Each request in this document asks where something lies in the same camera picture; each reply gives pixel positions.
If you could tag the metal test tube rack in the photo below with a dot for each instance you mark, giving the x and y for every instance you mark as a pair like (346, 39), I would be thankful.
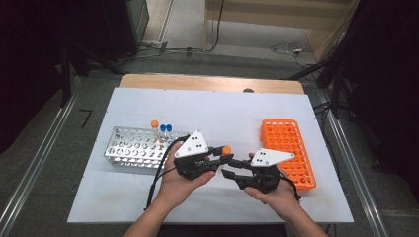
(131, 144)

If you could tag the wooden table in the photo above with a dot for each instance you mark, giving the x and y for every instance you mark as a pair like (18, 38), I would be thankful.
(197, 82)

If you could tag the dark curtain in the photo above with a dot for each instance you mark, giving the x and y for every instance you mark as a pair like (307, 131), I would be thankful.
(26, 65)
(388, 82)

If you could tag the person's left hand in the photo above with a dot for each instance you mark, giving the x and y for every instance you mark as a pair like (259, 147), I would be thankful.
(178, 187)

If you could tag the orange cap test tube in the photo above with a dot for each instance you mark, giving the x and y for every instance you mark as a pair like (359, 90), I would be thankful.
(154, 123)
(226, 150)

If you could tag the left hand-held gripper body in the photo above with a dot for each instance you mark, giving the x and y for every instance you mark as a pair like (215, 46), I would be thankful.
(192, 146)

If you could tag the person's right hand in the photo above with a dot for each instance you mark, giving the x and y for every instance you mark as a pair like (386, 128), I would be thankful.
(280, 200)

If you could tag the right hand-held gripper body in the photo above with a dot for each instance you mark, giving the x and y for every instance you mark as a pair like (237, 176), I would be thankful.
(267, 157)

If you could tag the light wooden shelf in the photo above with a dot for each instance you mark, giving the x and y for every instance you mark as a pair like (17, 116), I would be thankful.
(263, 19)

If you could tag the aluminium floor rail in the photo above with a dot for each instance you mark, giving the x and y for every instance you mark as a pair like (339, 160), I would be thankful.
(46, 144)
(338, 131)

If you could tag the black metal stand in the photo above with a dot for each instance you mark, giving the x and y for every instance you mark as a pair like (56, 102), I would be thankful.
(336, 92)
(66, 82)

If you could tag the white board sheet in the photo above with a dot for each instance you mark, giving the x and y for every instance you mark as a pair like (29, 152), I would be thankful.
(214, 112)

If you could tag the dark table grommet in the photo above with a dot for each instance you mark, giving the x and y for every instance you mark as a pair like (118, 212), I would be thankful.
(248, 90)

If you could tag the orange test tube rack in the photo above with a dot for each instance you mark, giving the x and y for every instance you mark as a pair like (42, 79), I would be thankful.
(290, 138)

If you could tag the dark cabinet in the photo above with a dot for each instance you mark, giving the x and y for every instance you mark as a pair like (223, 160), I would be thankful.
(131, 26)

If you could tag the blue cap test tube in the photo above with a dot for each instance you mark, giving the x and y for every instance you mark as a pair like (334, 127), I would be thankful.
(169, 127)
(163, 127)

